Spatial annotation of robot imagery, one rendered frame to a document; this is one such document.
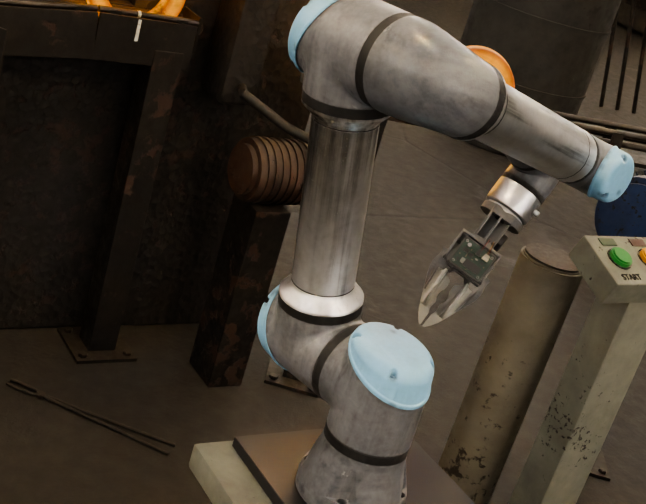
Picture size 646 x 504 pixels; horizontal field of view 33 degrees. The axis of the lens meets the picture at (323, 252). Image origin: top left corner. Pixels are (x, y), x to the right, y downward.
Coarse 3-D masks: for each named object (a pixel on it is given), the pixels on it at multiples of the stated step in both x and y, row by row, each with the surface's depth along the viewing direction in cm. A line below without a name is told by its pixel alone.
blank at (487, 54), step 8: (472, 48) 204; (480, 48) 204; (488, 48) 206; (480, 56) 205; (488, 56) 205; (496, 56) 205; (496, 64) 205; (504, 64) 205; (504, 72) 206; (512, 80) 206
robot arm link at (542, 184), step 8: (512, 168) 164; (504, 176) 167; (512, 176) 163; (520, 176) 162; (528, 176) 162; (536, 176) 162; (544, 176) 162; (520, 184) 165; (528, 184) 162; (536, 184) 162; (544, 184) 162; (552, 184) 163; (536, 192) 162; (544, 192) 163; (544, 200) 165
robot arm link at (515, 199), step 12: (504, 180) 163; (492, 192) 164; (504, 192) 162; (516, 192) 162; (528, 192) 162; (504, 204) 162; (516, 204) 162; (528, 204) 162; (540, 204) 164; (516, 216) 162; (528, 216) 163
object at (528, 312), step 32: (544, 256) 194; (512, 288) 196; (544, 288) 191; (576, 288) 194; (512, 320) 195; (544, 320) 193; (512, 352) 197; (544, 352) 197; (480, 384) 202; (512, 384) 199; (480, 416) 203; (512, 416) 202; (448, 448) 210; (480, 448) 204; (480, 480) 207
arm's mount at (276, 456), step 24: (288, 432) 156; (312, 432) 158; (240, 456) 150; (264, 456) 149; (288, 456) 150; (408, 456) 159; (264, 480) 144; (288, 480) 145; (408, 480) 153; (432, 480) 154
